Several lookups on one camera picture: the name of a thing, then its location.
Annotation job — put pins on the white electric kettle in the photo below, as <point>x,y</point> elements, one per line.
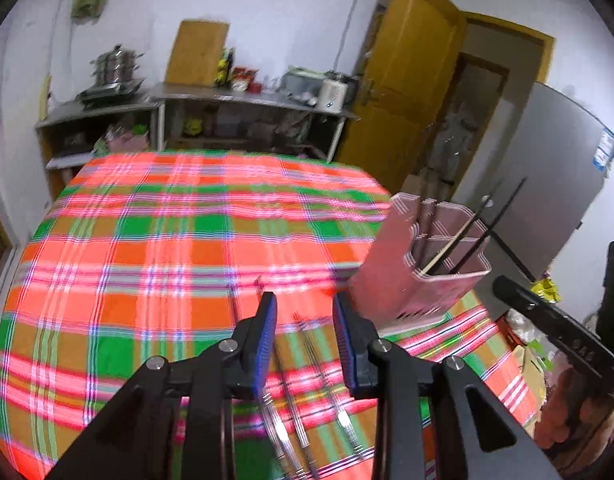
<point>334,94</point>

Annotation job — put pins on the red lid jar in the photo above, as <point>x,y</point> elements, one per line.
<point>238,77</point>
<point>252,77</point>

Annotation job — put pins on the dark sauce bottle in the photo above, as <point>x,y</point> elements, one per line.
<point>230,67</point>

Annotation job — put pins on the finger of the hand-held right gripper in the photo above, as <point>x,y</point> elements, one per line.
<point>552,325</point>

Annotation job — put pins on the pink utensil basket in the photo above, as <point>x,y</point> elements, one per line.
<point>387,270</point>

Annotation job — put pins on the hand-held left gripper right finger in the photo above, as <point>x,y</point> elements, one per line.
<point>344,340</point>

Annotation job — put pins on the low steel shelf unit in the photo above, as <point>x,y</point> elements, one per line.
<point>87,110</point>

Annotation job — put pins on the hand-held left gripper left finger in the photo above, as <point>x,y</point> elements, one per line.
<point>266,340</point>

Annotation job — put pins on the plaid tablecloth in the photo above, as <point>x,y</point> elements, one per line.
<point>137,260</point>

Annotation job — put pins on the yellow wooden door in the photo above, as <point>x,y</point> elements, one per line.
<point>402,85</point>

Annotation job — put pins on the yellow power strip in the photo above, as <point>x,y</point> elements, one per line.
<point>46,95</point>

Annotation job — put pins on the yellow snack packet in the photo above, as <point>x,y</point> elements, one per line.
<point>547,290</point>

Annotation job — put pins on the yellow label bottle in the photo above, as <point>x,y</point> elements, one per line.
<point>220,70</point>

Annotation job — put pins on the row of black chopsticks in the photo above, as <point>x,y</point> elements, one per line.
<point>343,417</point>

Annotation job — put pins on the steel kitchen table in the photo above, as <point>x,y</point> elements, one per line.
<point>227,96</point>

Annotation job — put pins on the person's right hand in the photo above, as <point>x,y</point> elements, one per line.
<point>572,405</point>

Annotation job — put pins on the wooden cutting board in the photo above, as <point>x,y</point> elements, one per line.
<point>197,52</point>

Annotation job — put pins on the black silver-tipped chopstick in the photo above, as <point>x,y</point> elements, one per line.
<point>490,225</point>
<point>487,203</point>
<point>512,255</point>

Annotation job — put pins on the wooden chopstick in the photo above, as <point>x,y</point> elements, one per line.
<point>448,247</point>

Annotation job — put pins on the grey refrigerator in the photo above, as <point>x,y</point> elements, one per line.
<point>547,160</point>

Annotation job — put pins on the steel steamer pot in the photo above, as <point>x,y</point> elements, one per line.
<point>114,67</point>

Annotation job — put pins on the gas stove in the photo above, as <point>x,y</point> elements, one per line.
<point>112,92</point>

